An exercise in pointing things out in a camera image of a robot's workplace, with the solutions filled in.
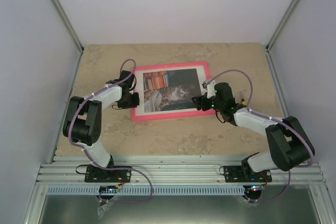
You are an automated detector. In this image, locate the aluminium rail front beam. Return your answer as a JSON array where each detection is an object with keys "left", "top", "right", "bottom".
[{"left": 36, "top": 155, "right": 326, "bottom": 185}]

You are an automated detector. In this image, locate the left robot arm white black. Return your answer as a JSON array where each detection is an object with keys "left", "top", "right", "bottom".
[{"left": 62, "top": 70, "right": 140, "bottom": 182}]

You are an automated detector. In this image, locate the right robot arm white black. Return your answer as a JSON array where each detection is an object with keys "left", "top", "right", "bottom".
[{"left": 192, "top": 82, "right": 315, "bottom": 183}]

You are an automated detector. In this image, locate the aluminium side rail right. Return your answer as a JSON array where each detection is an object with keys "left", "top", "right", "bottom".
[{"left": 265, "top": 48, "right": 308, "bottom": 163}]

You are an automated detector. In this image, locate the aluminium corner post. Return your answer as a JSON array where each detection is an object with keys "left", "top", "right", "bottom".
[
  {"left": 50, "top": 0, "right": 84, "bottom": 54},
  {"left": 265, "top": 0, "right": 301, "bottom": 53}
]

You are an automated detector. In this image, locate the pink picture frame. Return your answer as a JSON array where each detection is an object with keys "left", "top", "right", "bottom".
[{"left": 130, "top": 60, "right": 217, "bottom": 122}]

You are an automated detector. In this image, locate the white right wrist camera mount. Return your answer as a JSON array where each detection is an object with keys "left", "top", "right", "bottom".
[{"left": 202, "top": 80, "right": 216, "bottom": 99}]

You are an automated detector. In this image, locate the metal sheet front panel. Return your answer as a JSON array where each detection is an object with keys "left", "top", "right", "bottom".
[{"left": 24, "top": 185, "right": 335, "bottom": 223}]

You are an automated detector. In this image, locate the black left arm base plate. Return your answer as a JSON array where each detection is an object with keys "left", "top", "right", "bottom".
[{"left": 84, "top": 165, "right": 131, "bottom": 184}]

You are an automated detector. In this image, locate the aluminium corner post right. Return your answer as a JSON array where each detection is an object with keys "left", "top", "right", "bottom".
[{"left": 265, "top": 0, "right": 301, "bottom": 53}]

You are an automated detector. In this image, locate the aluminium corner post left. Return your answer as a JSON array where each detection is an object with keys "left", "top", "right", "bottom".
[{"left": 50, "top": 0, "right": 84, "bottom": 54}]

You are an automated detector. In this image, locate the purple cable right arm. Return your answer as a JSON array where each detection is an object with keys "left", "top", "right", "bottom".
[{"left": 206, "top": 69, "right": 315, "bottom": 204}]

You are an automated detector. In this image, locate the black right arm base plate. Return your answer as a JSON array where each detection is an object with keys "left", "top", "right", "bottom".
[{"left": 219, "top": 165, "right": 272, "bottom": 184}]

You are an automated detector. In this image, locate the grey slotted cable duct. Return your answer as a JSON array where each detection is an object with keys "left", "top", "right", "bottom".
[{"left": 46, "top": 185, "right": 266, "bottom": 196}]

